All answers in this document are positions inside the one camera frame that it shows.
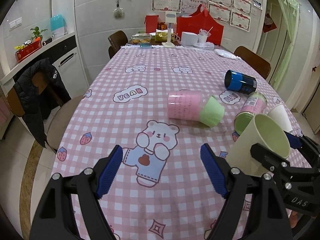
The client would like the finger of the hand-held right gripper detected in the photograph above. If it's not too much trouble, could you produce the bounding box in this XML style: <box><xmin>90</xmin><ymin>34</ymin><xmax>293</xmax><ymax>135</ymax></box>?
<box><xmin>250</xmin><ymin>142</ymin><xmax>320</xmax><ymax>178</ymax></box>
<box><xmin>284</xmin><ymin>131</ymin><xmax>320</xmax><ymax>167</ymax></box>

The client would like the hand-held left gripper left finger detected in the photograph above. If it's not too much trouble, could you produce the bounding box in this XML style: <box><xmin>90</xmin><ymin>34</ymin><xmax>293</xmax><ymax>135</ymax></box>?
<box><xmin>29</xmin><ymin>144</ymin><xmax>123</xmax><ymax>240</ymax></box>

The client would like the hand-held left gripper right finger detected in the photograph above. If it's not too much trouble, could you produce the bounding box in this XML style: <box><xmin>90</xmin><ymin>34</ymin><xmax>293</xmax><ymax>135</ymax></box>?
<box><xmin>200</xmin><ymin>143</ymin><xmax>293</xmax><ymax>240</ymax></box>

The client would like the pale green cup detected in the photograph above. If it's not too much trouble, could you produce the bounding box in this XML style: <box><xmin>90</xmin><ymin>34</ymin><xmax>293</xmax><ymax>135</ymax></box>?
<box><xmin>226</xmin><ymin>113</ymin><xmax>292</xmax><ymax>178</ymax></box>

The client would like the white paper cup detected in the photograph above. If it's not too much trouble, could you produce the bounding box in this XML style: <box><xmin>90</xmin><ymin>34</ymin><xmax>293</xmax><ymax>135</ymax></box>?
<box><xmin>267</xmin><ymin>103</ymin><xmax>293</xmax><ymax>133</ymax></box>

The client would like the bright green cup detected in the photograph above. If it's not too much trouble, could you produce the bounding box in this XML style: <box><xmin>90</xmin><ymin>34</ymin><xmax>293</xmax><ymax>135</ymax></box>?
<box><xmin>198</xmin><ymin>95</ymin><xmax>225</xmax><ymax>128</ymax></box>

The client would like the pink cup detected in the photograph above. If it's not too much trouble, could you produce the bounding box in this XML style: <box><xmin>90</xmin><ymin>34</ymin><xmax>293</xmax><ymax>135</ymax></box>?
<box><xmin>167</xmin><ymin>90</ymin><xmax>208</xmax><ymax>121</ymax></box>

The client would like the white cup with stick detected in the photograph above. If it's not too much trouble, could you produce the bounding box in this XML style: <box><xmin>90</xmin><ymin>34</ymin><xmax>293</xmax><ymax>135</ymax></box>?
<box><xmin>198</xmin><ymin>26</ymin><xmax>213</xmax><ymax>45</ymax></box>

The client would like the pink and green can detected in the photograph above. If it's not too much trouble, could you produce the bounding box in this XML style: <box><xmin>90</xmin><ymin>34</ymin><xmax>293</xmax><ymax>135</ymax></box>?
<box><xmin>233</xmin><ymin>92</ymin><xmax>268</xmax><ymax>136</ymax></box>

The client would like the wooden chair with beige seat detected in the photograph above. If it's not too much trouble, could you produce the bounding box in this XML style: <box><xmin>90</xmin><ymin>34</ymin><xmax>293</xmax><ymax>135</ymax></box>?
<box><xmin>6</xmin><ymin>59</ymin><xmax>87</xmax><ymax>155</ymax></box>

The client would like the blue and black can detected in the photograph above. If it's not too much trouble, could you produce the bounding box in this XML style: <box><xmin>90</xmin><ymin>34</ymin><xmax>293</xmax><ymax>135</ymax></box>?
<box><xmin>224</xmin><ymin>70</ymin><xmax>257</xmax><ymax>95</ymax></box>

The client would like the brown chair with curved back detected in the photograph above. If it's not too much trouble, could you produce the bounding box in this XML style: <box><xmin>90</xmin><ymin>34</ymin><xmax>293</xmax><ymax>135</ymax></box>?
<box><xmin>233</xmin><ymin>46</ymin><xmax>272</xmax><ymax>80</ymax></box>

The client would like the pink checked bear tablecloth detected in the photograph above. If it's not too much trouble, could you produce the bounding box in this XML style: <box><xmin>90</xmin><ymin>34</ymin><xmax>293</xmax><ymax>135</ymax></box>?
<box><xmin>51</xmin><ymin>44</ymin><xmax>316</xmax><ymax>240</ymax></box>

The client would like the black padded jacket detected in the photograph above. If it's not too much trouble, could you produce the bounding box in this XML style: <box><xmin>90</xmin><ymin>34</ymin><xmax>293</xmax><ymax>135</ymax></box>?
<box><xmin>13</xmin><ymin>58</ymin><xmax>72</xmax><ymax>149</ymax></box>

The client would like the white plastic bag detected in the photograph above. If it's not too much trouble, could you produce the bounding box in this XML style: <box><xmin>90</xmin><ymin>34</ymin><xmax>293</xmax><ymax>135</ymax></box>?
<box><xmin>214</xmin><ymin>48</ymin><xmax>242</xmax><ymax>61</ymax></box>

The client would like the light green curtain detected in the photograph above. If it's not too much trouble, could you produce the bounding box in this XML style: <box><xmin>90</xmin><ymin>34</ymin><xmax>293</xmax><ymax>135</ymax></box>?
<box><xmin>267</xmin><ymin>0</ymin><xmax>301</xmax><ymax>88</ymax></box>

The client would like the dark brown chair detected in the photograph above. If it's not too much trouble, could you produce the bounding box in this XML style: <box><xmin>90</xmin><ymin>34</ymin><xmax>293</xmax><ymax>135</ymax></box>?
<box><xmin>108</xmin><ymin>30</ymin><xmax>129</xmax><ymax>60</ymax></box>

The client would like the white box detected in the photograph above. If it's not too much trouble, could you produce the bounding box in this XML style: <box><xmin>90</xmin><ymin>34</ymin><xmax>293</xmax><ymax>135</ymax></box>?
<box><xmin>180</xmin><ymin>31</ymin><xmax>199</xmax><ymax>46</ymax></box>

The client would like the clear food container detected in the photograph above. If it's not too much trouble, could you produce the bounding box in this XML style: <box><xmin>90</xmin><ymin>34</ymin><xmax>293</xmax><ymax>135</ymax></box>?
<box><xmin>130</xmin><ymin>33</ymin><xmax>152</xmax><ymax>45</ymax></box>

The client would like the gold box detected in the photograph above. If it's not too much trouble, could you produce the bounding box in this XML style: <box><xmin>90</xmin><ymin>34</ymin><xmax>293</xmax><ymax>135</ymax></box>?
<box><xmin>155</xmin><ymin>29</ymin><xmax>176</xmax><ymax>43</ymax></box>

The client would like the red box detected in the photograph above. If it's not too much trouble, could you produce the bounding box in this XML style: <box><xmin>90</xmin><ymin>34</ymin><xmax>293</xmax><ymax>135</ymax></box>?
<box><xmin>14</xmin><ymin>41</ymin><xmax>43</xmax><ymax>62</ymax></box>

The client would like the large red gift bag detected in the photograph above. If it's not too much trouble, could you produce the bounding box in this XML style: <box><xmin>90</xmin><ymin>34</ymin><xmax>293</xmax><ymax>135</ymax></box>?
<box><xmin>176</xmin><ymin>7</ymin><xmax>224</xmax><ymax>46</ymax></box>

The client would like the white desk lamp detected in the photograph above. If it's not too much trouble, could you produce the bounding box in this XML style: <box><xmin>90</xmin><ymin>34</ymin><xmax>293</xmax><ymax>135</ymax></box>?
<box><xmin>162</xmin><ymin>11</ymin><xmax>180</xmax><ymax>48</ymax></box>

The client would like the small red gift bag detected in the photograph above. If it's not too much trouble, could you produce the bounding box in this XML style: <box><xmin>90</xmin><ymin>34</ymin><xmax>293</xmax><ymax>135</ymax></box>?
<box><xmin>145</xmin><ymin>15</ymin><xmax>161</xmax><ymax>34</ymax></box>

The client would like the teal and white humidifier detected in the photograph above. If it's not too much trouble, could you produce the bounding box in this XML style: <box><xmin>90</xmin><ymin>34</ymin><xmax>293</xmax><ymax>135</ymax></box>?
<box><xmin>50</xmin><ymin>14</ymin><xmax>69</xmax><ymax>37</ymax></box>

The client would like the small potted plant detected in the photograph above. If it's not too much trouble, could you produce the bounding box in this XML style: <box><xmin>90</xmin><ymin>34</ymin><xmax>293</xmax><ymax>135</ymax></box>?
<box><xmin>30</xmin><ymin>26</ymin><xmax>48</xmax><ymax>42</ymax></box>

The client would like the hanging round brush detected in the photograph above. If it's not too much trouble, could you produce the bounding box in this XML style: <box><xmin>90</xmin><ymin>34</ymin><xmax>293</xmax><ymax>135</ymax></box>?
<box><xmin>113</xmin><ymin>0</ymin><xmax>125</xmax><ymax>20</ymax></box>

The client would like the white cabinet with handles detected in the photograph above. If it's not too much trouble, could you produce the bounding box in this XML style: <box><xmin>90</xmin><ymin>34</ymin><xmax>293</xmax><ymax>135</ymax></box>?
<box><xmin>0</xmin><ymin>31</ymin><xmax>90</xmax><ymax>140</ymax></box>

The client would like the red wall decoration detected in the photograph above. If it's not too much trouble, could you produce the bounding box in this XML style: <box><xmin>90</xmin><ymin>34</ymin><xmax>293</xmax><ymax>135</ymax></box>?
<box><xmin>262</xmin><ymin>12</ymin><xmax>278</xmax><ymax>33</ymax></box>

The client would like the white wall switch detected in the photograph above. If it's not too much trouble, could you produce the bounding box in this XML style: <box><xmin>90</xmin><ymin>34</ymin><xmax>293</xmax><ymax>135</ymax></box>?
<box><xmin>9</xmin><ymin>18</ymin><xmax>22</xmax><ymax>31</ymax></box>

